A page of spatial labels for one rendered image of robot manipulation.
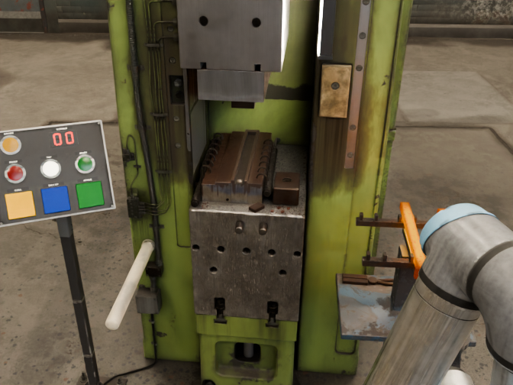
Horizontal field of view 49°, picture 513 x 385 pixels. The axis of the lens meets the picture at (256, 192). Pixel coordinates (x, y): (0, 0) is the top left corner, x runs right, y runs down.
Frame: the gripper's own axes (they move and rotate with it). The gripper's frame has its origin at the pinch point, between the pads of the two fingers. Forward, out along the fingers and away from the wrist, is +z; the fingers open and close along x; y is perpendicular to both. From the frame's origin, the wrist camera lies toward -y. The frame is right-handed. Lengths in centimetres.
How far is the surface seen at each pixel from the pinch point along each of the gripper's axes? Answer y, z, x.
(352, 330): 26.4, 20.3, -16.4
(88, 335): 59, 42, -110
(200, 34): -53, 51, -65
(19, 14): 71, 617, -409
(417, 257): -0.8, 21.5, -0.8
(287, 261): 21, 45, -37
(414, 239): -0.8, 30.5, -0.4
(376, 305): 26.4, 32.2, -7.9
